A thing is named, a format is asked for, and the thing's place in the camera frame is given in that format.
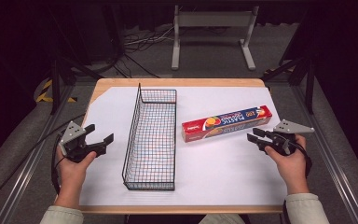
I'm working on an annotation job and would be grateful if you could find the white metal stand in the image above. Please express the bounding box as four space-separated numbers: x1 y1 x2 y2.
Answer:
171 5 260 71

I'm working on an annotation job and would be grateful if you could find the red plastic wrap box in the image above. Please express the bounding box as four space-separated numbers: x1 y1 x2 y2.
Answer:
181 105 273 144

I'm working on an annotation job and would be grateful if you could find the yellow black hazard tape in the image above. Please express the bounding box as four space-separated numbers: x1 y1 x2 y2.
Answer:
34 78 77 104

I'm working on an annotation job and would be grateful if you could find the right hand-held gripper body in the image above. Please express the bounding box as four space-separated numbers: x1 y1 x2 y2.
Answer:
268 119 315 157

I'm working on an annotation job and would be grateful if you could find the black metal stand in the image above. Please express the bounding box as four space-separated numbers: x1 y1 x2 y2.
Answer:
48 6 105 116
260 8 320 116

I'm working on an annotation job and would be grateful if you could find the white paper sheet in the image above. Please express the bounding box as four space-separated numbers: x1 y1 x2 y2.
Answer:
78 86 289 207

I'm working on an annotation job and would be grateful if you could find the person's left hand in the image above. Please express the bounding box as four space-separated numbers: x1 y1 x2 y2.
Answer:
55 149 98 209

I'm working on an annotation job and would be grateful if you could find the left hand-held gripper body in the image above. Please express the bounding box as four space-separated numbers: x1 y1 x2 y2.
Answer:
58 120 91 163

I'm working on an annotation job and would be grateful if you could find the black wire basket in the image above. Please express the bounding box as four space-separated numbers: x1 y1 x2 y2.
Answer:
121 82 178 191

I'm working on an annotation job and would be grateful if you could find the aluminium rail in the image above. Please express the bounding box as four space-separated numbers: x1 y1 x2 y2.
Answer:
292 85 358 224
0 85 76 224

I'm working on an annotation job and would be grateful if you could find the right hand-held gripper cable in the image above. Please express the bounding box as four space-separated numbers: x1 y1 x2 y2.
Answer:
287 139 313 179

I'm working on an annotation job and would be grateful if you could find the person's right hand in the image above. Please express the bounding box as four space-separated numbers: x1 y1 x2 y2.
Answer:
264 133 310 196

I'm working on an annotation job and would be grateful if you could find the bundle of floor cables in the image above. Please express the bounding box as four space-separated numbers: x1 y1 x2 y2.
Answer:
122 25 176 54

